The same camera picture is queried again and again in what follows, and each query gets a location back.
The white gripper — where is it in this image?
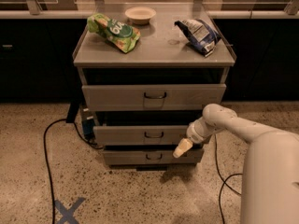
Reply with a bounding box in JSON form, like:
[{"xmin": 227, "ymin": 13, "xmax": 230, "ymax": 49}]
[{"xmin": 173, "ymin": 118, "xmax": 214, "ymax": 158}]

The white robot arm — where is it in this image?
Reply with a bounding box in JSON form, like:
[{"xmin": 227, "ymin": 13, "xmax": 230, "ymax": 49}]
[{"xmin": 173, "ymin": 104, "xmax": 299, "ymax": 224}]

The grey top drawer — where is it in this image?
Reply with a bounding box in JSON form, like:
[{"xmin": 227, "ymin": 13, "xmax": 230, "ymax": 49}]
[{"xmin": 82, "ymin": 84, "xmax": 226, "ymax": 111}]

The grey drawer cabinet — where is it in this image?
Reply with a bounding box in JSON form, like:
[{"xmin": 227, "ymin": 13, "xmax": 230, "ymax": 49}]
[{"xmin": 72, "ymin": 2, "xmax": 237, "ymax": 172}]

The blue power box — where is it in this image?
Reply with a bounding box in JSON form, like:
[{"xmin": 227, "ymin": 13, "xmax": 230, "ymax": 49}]
[{"xmin": 80, "ymin": 106, "xmax": 95, "ymax": 140}]

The blue chip bag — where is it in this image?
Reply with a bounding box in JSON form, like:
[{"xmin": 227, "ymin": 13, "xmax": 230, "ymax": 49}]
[{"xmin": 175, "ymin": 19, "xmax": 221, "ymax": 57}]

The green chip bag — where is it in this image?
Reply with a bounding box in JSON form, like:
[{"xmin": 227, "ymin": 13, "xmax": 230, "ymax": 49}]
[{"xmin": 87, "ymin": 13, "xmax": 141, "ymax": 53}]

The blue tape cross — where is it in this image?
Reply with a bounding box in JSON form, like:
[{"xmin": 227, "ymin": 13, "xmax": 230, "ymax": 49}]
[{"xmin": 55, "ymin": 197, "xmax": 85, "ymax": 224}]

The white paper bowl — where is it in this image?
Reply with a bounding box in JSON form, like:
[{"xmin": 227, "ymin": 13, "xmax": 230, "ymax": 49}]
[{"xmin": 125, "ymin": 7, "xmax": 156, "ymax": 25}]

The dark counter cabinet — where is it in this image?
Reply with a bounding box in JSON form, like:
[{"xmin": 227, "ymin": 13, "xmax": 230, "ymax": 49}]
[{"xmin": 0, "ymin": 16, "xmax": 299, "ymax": 103}]

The black cable right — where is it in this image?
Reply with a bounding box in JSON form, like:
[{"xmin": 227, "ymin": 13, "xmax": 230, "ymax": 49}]
[{"xmin": 214, "ymin": 133, "xmax": 244, "ymax": 224}]

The black cable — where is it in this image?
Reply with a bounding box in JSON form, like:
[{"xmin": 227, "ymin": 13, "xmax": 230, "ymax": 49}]
[
  {"xmin": 43, "ymin": 118, "xmax": 104, "ymax": 224},
  {"xmin": 214, "ymin": 133, "xmax": 244, "ymax": 224}
]

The black cable left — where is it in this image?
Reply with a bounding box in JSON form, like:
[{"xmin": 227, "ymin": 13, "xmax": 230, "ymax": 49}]
[{"xmin": 43, "ymin": 118, "xmax": 104, "ymax": 224}]

